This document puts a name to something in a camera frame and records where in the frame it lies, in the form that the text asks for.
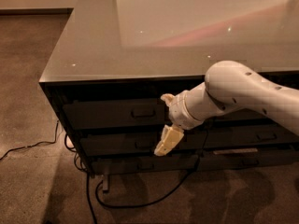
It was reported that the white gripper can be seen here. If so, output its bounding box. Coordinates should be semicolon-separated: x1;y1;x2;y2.
154;91;202;157

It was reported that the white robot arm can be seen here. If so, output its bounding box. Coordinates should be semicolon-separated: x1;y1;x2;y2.
154;61;299;156

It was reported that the grey drawer cabinet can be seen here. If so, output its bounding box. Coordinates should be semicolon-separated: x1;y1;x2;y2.
38;0;299;176

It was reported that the thin black floor cable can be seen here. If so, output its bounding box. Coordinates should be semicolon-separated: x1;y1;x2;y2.
0;120;60;161

